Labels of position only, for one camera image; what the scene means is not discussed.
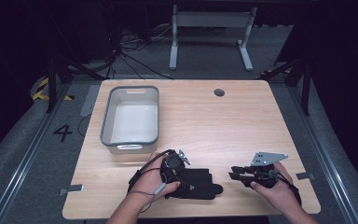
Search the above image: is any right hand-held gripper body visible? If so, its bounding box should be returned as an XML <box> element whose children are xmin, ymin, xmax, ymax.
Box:
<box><xmin>244</xmin><ymin>151</ymin><xmax>289</xmax><ymax>189</ymax></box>

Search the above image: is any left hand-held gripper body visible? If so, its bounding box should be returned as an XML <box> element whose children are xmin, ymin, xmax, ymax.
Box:
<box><xmin>160</xmin><ymin>148</ymin><xmax>192</xmax><ymax>187</ymax></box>

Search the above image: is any person's right hand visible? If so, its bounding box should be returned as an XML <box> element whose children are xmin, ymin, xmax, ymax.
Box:
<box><xmin>249</xmin><ymin>161</ymin><xmax>296</xmax><ymax>214</ymax></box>

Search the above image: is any person's left hand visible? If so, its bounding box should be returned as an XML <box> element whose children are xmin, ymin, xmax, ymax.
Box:
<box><xmin>130</xmin><ymin>151</ymin><xmax>182</xmax><ymax>207</ymax></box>

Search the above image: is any white plastic bin grey rim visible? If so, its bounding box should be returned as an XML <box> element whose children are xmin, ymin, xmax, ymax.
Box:
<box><xmin>100</xmin><ymin>85</ymin><xmax>160</xmax><ymax>156</ymax></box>

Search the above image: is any grey floor tape patch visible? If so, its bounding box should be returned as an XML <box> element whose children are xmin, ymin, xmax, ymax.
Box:
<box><xmin>79</xmin><ymin>84</ymin><xmax>102</xmax><ymax>118</ymax></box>

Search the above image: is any black metal stand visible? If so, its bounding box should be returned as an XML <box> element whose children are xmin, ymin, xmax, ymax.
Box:
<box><xmin>258</xmin><ymin>56</ymin><xmax>312</xmax><ymax>117</ymax></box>
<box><xmin>45</xmin><ymin>54</ymin><xmax>107</xmax><ymax>114</ymax></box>

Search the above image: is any yellow black hazard tape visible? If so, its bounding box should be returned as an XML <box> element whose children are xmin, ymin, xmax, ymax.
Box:
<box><xmin>32</xmin><ymin>77</ymin><xmax>76</xmax><ymax>102</ymax></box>

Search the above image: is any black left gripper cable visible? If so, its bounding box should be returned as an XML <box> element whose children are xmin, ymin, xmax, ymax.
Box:
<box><xmin>126</xmin><ymin>148</ymin><xmax>173</xmax><ymax>194</ymax></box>

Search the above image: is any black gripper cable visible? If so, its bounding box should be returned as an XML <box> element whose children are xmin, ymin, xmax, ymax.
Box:
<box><xmin>268</xmin><ymin>169</ymin><xmax>303</xmax><ymax>207</ymax></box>
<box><xmin>126</xmin><ymin>148</ymin><xmax>173</xmax><ymax>194</ymax></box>

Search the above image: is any grey cable with plug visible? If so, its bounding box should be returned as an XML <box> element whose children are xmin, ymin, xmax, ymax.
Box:
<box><xmin>126</xmin><ymin>181</ymin><xmax>168</xmax><ymax>215</ymax></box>

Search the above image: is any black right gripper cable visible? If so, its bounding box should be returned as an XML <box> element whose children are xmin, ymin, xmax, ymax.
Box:
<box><xmin>268</xmin><ymin>169</ymin><xmax>303</xmax><ymax>207</ymax></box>

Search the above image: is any metal table bracket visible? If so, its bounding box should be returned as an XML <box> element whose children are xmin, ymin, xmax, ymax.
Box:
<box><xmin>296</xmin><ymin>172</ymin><xmax>317</xmax><ymax>181</ymax></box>
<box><xmin>58</xmin><ymin>184</ymin><xmax>85</xmax><ymax>197</ymax></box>

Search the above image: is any metal floor rail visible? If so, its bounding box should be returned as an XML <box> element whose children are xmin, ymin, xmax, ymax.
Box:
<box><xmin>0</xmin><ymin>83</ymin><xmax>73</xmax><ymax>224</ymax></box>
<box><xmin>287</xmin><ymin>83</ymin><xmax>358</xmax><ymax>224</ymax></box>

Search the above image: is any thin black floor cable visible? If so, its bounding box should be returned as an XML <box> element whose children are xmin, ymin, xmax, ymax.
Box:
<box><xmin>76</xmin><ymin>113</ymin><xmax>93</xmax><ymax>138</ymax></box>

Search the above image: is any tangle of black floor cables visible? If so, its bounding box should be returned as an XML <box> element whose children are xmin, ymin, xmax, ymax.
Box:
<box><xmin>105</xmin><ymin>23</ymin><xmax>175</xmax><ymax>80</ymax></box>

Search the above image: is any white metal desk frame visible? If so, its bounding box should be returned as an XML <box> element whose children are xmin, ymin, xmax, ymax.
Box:
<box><xmin>168</xmin><ymin>4</ymin><xmax>258</xmax><ymax>72</ymax></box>

